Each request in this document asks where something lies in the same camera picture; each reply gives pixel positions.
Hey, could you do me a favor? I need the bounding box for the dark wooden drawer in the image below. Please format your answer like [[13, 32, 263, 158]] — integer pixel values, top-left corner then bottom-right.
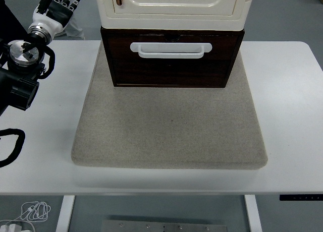
[[105, 33, 241, 88]]

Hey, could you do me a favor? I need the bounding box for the person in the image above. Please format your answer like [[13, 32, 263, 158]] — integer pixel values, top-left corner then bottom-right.
[[54, 14, 86, 40]]

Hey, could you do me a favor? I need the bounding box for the black angular object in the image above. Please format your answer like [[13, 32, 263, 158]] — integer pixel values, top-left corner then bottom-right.
[[0, 0, 28, 45]]

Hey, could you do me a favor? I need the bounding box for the white power adapter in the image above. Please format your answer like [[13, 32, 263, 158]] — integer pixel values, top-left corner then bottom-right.
[[1, 223, 24, 232]]

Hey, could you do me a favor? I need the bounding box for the cream upper cabinet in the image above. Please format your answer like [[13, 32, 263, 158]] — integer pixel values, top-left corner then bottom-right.
[[95, 0, 254, 32]]

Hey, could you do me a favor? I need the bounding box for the beige fabric mat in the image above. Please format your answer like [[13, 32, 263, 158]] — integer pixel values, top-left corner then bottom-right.
[[70, 41, 268, 170]]

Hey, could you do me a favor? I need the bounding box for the white table leg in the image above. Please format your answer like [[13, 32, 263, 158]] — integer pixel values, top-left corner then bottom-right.
[[55, 195, 76, 232], [244, 194, 263, 232]]

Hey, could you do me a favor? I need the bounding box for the white drawer handle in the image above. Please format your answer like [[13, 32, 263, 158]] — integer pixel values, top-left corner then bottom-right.
[[130, 42, 212, 60]]

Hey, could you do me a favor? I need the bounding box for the dark wooden cabinet frame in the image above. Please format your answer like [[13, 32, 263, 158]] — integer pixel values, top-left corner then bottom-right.
[[100, 26, 246, 89]]

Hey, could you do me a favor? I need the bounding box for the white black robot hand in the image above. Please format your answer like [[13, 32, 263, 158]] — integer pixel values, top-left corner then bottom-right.
[[31, 0, 84, 37]]

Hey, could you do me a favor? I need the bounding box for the black table control panel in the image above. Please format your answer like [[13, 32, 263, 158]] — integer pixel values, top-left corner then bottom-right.
[[279, 194, 323, 202]]

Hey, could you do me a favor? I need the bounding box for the white coiled cable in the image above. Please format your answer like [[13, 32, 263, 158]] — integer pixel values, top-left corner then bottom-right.
[[0, 201, 52, 232]]

